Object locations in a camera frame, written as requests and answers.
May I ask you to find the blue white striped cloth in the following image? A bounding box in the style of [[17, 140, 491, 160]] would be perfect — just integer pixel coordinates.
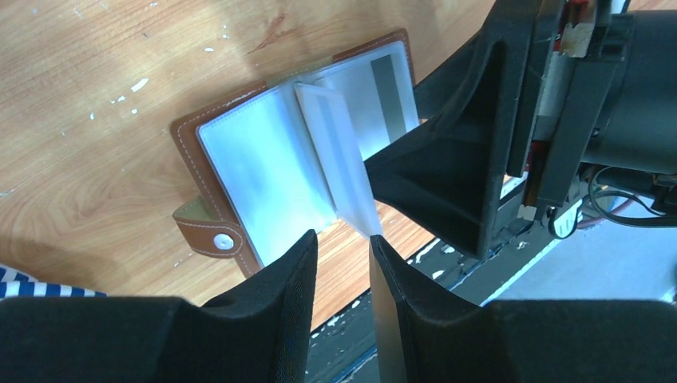
[[0, 264, 107, 300]]

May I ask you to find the brown leather card holder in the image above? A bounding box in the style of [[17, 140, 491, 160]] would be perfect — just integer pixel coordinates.
[[169, 29, 420, 276]]

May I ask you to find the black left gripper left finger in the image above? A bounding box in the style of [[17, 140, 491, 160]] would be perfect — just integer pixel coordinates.
[[1, 231, 318, 382]]

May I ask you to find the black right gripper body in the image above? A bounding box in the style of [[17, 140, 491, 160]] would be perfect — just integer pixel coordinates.
[[508, 1, 676, 211]]

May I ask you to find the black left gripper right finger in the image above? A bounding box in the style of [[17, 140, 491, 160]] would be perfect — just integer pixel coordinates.
[[370, 235, 676, 382]]

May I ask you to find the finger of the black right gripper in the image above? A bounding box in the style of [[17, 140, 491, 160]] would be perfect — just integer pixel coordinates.
[[366, 1, 541, 259]]

